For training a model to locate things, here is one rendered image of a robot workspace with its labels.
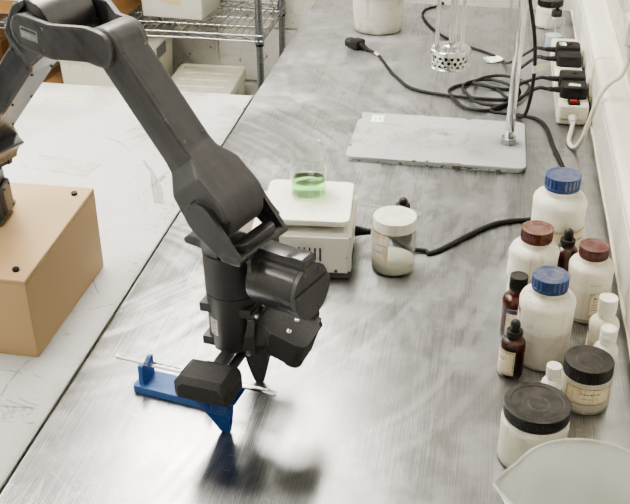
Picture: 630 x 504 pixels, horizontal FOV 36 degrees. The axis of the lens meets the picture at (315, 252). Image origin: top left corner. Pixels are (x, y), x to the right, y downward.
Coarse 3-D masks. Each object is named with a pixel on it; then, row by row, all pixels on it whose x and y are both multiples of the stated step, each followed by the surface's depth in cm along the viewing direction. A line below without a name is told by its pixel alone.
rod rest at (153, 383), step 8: (152, 360) 110; (144, 368) 108; (152, 368) 110; (144, 376) 109; (152, 376) 110; (160, 376) 110; (168, 376) 110; (176, 376) 110; (136, 384) 109; (144, 384) 109; (152, 384) 109; (160, 384) 109; (168, 384) 109; (136, 392) 109; (144, 392) 109; (152, 392) 108; (160, 392) 108; (168, 392) 108; (168, 400) 108; (176, 400) 108; (184, 400) 107; (192, 400) 107
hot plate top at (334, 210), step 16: (272, 192) 133; (288, 192) 133; (336, 192) 133; (352, 192) 133; (288, 208) 129; (304, 208) 129; (320, 208) 129; (336, 208) 129; (288, 224) 127; (304, 224) 127; (320, 224) 126; (336, 224) 126
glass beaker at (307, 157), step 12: (300, 144) 132; (312, 144) 132; (324, 144) 131; (300, 156) 128; (312, 156) 128; (324, 156) 129; (300, 168) 129; (312, 168) 128; (324, 168) 130; (300, 180) 130; (312, 180) 129; (324, 180) 131; (300, 192) 130; (312, 192) 130; (324, 192) 132
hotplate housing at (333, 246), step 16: (352, 208) 134; (256, 224) 130; (352, 224) 130; (288, 240) 128; (304, 240) 127; (320, 240) 127; (336, 240) 127; (352, 240) 128; (320, 256) 128; (336, 256) 128; (352, 256) 131; (336, 272) 129
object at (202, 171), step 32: (96, 0) 97; (32, 32) 93; (64, 32) 91; (96, 32) 90; (128, 32) 91; (96, 64) 92; (128, 64) 90; (160, 64) 93; (128, 96) 92; (160, 96) 92; (160, 128) 92; (192, 128) 93; (192, 160) 91; (224, 160) 93; (192, 192) 92; (224, 192) 91; (256, 192) 94; (224, 224) 92
